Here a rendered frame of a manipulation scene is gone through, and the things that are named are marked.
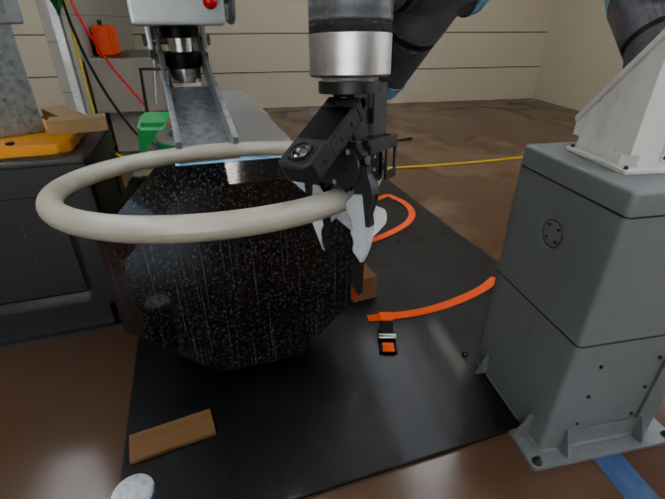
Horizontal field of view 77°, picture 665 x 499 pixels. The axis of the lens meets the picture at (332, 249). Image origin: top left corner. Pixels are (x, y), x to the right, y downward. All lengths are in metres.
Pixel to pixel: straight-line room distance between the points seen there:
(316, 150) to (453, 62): 6.95
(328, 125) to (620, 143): 0.86
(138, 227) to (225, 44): 6.16
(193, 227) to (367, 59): 0.24
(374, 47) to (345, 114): 0.07
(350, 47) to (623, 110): 0.85
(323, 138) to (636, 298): 0.99
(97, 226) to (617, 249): 1.01
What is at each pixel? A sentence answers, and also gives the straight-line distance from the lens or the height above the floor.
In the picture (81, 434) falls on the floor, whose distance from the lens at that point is 1.66.
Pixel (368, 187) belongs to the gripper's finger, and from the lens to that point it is 0.47.
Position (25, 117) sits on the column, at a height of 0.84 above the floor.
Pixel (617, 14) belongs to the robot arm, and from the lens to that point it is 1.36.
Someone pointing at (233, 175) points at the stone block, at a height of 0.78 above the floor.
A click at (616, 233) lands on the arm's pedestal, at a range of 1.12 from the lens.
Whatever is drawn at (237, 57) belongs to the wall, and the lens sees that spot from 6.58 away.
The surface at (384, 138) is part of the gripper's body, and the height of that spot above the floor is 1.04.
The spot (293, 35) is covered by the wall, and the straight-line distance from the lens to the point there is 6.61.
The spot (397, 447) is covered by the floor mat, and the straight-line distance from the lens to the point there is 1.43.
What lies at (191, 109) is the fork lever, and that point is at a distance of 1.09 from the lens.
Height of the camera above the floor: 1.16
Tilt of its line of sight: 29 degrees down
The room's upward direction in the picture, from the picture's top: straight up
